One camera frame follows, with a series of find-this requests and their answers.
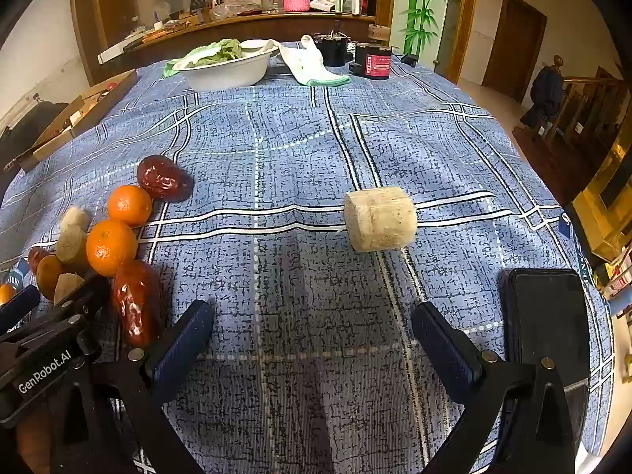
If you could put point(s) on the dark red round fruit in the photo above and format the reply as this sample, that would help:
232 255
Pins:
34 256

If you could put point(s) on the beige sugarcane chunk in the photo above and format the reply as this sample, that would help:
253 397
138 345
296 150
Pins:
380 219
71 246
66 286
74 217

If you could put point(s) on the green bamboo wall decal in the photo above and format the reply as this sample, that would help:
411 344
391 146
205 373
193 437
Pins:
422 5

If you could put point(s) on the long white box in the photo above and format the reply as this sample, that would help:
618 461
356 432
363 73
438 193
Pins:
112 53

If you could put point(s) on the brown wooden door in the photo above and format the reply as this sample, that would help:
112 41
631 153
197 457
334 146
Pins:
513 44

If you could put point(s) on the white bowl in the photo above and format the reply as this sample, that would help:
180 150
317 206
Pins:
222 77

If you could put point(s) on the blue plaid tablecloth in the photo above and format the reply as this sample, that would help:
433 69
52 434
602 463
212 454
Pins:
296 158

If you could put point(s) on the red date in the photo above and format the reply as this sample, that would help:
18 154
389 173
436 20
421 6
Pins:
133 301
163 180

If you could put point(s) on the brownish orange fruit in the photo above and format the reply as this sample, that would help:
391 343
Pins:
49 271

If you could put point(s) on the wooden bookshelf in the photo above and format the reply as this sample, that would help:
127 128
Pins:
607 237

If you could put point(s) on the clear plastic bag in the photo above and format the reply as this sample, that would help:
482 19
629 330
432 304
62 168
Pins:
237 8

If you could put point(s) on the small orange tangerine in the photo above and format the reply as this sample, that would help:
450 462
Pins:
5 294

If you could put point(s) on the black device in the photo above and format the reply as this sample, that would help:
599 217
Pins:
333 52

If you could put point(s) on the cardboard box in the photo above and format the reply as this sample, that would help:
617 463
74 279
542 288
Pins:
74 118

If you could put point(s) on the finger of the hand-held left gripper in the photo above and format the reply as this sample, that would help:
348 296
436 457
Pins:
81 294
18 305

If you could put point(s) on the white cloth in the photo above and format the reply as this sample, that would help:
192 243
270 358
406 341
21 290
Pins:
308 66

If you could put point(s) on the wooden stair railing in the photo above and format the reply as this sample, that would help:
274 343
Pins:
592 103

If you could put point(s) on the wooden counter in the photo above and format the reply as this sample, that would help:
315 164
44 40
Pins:
276 23

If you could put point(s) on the black smartphone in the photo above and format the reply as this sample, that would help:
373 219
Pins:
548 316

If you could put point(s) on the black sofa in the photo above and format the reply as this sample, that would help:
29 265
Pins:
34 121

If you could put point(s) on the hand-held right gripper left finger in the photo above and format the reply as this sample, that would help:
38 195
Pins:
183 345

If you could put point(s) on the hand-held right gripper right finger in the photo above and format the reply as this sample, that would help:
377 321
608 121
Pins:
444 350

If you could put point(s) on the dark hanging jacket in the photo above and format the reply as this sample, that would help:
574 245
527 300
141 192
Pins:
545 91

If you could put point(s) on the black jar with red label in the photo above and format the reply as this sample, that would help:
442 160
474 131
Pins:
374 61

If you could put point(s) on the green lettuce leaves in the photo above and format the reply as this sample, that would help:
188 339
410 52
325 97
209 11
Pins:
217 52

